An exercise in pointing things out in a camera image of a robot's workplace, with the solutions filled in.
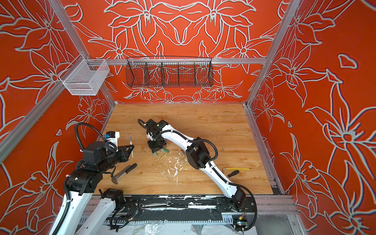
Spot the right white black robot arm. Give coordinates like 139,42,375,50
137,119,258,233

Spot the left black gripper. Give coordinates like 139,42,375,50
100,143,134,172

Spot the beige fountain pen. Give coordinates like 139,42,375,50
129,134,134,158

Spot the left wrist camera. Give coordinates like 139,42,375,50
104,131,120,147

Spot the black handled screwdriver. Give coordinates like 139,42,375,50
227,170,240,178

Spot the grey cable tray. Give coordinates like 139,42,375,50
63,213,236,226

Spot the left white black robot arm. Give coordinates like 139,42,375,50
50,122,138,235

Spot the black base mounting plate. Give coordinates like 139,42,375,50
99,194,256,213

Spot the black wire mesh basket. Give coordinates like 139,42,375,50
125,56,214,88

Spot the clear plastic bin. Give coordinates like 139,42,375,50
59,59,110,96

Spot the black handled wrench tool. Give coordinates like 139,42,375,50
112,163,137,185

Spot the yellow hex key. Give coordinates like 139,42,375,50
222,167,252,171

